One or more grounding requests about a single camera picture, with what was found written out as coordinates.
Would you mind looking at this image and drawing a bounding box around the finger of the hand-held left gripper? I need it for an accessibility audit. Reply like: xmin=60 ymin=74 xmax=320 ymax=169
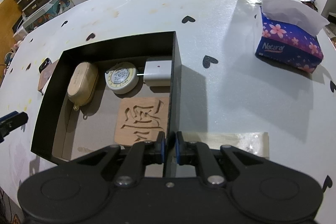
xmin=0 ymin=111 xmax=29 ymax=142

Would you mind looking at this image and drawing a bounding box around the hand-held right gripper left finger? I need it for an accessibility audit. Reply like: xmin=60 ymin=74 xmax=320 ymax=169
xmin=60 ymin=132 xmax=166 ymax=187

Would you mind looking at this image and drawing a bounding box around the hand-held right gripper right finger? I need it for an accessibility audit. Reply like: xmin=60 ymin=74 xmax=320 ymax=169
xmin=176 ymin=131 xmax=279 ymax=188

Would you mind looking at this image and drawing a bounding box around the carved wooden block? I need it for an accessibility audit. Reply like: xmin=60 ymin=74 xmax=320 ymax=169
xmin=114 ymin=97 xmax=170 ymax=147

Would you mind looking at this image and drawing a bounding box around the black cardboard box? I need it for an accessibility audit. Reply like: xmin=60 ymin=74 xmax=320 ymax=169
xmin=31 ymin=31 xmax=182 ymax=178

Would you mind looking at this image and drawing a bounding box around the beige earbud case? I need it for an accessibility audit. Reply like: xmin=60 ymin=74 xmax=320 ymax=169
xmin=67 ymin=62 xmax=99 ymax=111

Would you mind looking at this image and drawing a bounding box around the white charger cube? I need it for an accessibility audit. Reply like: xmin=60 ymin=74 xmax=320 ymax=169
xmin=143 ymin=57 xmax=173 ymax=87

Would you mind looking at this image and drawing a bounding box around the round white tape measure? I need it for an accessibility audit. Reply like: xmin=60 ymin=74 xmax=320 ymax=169
xmin=105 ymin=62 xmax=139 ymax=95

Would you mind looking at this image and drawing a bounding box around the wooden block with clear insert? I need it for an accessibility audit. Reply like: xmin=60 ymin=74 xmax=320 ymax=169
xmin=37 ymin=59 xmax=60 ymax=95

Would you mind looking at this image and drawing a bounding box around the small black smartwatch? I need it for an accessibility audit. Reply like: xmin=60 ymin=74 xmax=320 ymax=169
xmin=39 ymin=57 xmax=52 ymax=73

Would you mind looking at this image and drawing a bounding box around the painted storage box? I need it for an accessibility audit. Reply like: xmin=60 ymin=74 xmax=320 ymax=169
xmin=23 ymin=0 xmax=74 ymax=31

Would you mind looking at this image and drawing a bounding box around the blue floral tissue box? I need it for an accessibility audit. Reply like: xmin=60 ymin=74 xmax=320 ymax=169
xmin=255 ymin=0 xmax=331 ymax=74

